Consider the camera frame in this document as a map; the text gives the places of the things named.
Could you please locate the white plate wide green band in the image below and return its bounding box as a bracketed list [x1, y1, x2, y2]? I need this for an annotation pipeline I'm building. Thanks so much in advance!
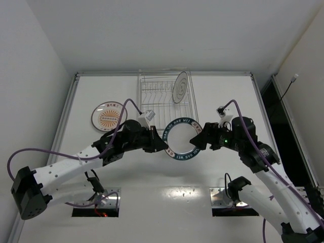
[162, 117, 203, 161]

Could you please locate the white plate thin green rim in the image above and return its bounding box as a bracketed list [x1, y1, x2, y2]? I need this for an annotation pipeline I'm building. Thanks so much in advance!
[172, 71, 188, 104]

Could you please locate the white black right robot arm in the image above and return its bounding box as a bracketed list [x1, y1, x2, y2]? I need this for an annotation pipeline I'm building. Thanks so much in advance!
[190, 117, 323, 242]

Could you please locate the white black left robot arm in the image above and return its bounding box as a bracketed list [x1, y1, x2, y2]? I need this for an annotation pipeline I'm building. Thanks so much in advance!
[11, 119, 168, 220]

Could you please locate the white plate orange sunburst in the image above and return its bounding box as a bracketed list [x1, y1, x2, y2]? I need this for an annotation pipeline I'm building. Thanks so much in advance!
[91, 101, 123, 132]

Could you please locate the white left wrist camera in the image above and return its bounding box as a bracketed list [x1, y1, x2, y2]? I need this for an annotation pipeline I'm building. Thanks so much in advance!
[138, 109, 155, 129]

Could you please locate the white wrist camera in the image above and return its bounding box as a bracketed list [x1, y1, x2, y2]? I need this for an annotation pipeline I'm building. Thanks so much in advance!
[138, 109, 155, 129]
[217, 106, 233, 128]

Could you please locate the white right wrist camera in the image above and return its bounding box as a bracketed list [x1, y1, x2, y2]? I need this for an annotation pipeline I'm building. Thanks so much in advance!
[217, 106, 233, 128]

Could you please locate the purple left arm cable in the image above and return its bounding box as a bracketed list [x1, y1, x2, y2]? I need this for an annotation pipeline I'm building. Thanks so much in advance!
[7, 98, 142, 211]

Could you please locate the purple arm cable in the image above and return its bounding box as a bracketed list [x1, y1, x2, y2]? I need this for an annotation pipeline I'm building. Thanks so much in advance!
[7, 98, 142, 211]
[222, 100, 324, 243]

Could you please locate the metal wire dish rack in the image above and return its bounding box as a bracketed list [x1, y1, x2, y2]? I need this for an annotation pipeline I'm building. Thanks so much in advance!
[137, 68, 198, 130]

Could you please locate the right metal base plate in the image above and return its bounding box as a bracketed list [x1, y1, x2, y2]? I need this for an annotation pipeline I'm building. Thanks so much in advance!
[209, 187, 251, 210]

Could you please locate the metal base plate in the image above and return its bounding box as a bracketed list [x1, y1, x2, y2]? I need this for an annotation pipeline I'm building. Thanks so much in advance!
[209, 187, 251, 210]
[72, 187, 122, 210]

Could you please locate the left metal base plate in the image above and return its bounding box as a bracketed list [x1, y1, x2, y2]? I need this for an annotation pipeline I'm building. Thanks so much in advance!
[72, 187, 122, 210]

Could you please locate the black cable white plug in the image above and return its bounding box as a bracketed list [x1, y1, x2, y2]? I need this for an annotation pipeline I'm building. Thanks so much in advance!
[279, 73, 299, 102]

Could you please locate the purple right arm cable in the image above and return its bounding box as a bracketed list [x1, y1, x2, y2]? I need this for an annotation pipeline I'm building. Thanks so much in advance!
[222, 100, 324, 243]

